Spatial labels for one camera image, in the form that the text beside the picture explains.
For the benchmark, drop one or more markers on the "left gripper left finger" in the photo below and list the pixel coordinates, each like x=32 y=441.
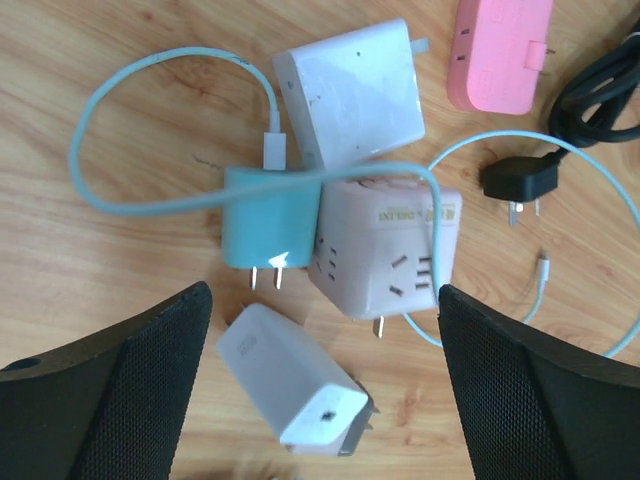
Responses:
x=110 y=405

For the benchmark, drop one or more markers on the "beige patterned cube charger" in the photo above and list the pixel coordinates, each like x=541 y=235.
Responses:
x=377 y=249

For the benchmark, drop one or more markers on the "pink charger plug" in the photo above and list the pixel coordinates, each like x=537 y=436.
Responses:
x=498 y=52

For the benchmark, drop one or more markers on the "white charger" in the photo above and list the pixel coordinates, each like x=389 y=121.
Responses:
x=311 y=404

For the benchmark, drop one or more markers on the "white charger plug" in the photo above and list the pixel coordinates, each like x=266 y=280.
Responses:
x=353 y=97

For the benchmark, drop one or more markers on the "light blue small charger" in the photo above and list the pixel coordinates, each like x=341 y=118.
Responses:
x=274 y=231

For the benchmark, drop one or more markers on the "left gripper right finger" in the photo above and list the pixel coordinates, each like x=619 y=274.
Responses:
x=533 y=406

